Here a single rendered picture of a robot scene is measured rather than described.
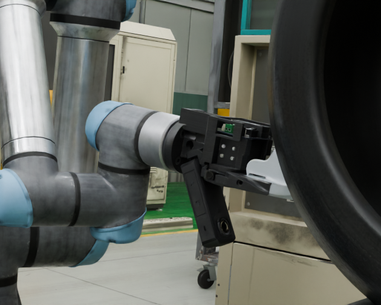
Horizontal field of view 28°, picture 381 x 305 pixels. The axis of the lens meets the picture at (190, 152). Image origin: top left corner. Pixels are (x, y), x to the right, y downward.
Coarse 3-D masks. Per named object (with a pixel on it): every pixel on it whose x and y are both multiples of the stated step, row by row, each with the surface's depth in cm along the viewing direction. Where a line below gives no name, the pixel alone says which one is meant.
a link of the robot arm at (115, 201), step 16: (80, 176) 103; (96, 176) 105; (112, 176) 104; (128, 176) 104; (144, 176) 105; (80, 192) 102; (96, 192) 103; (112, 192) 104; (128, 192) 104; (144, 192) 106; (80, 208) 102; (96, 208) 103; (112, 208) 104; (128, 208) 105; (144, 208) 107; (80, 224) 103; (96, 224) 104; (112, 224) 105; (128, 224) 105; (112, 240) 106; (128, 240) 106
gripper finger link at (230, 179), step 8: (216, 176) 92; (224, 176) 91; (232, 176) 90; (240, 176) 90; (224, 184) 91; (232, 184) 90; (240, 184) 90; (248, 184) 89; (256, 184) 89; (264, 184) 89; (256, 192) 89; (264, 192) 89
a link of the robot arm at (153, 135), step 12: (156, 120) 100; (168, 120) 99; (144, 132) 100; (156, 132) 99; (168, 132) 98; (144, 144) 100; (156, 144) 98; (144, 156) 101; (156, 156) 99; (168, 168) 100
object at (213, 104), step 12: (216, 0) 469; (216, 12) 469; (216, 24) 469; (216, 36) 469; (216, 48) 469; (216, 60) 469; (216, 72) 470; (228, 72) 479; (216, 84) 471; (216, 96) 472; (216, 108) 473; (228, 108) 463; (204, 252) 477; (216, 252) 488; (204, 264) 481; (216, 264) 480; (204, 276) 476; (216, 276) 481; (204, 288) 478
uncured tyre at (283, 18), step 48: (288, 0) 78; (336, 0) 76; (288, 48) 77; (336, 48) 93; (288, 96) 77; (336, 96) 94; (288, 144) 77; (336, 144) 92; (336, 192) 73; (336, 240) 74
